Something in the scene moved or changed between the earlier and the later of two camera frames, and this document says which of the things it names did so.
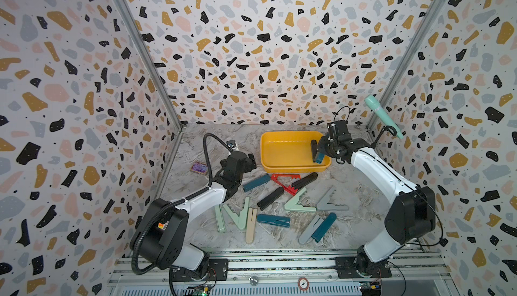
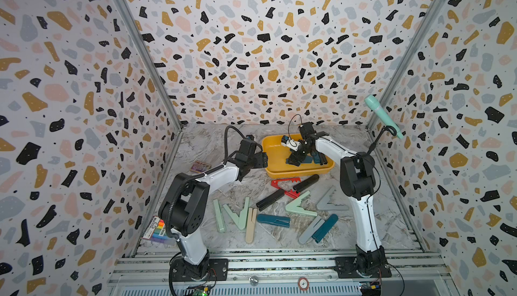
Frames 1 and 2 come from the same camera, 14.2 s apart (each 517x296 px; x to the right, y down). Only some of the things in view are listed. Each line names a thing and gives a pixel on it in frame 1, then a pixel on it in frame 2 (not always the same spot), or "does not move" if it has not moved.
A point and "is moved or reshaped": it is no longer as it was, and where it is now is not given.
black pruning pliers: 270,198 does not move
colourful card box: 199,167 does not move
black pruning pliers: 314,149 is moved or reshaped
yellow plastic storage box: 290,152 does not move
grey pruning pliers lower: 316,223 does not move
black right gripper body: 329,148 → 303,151
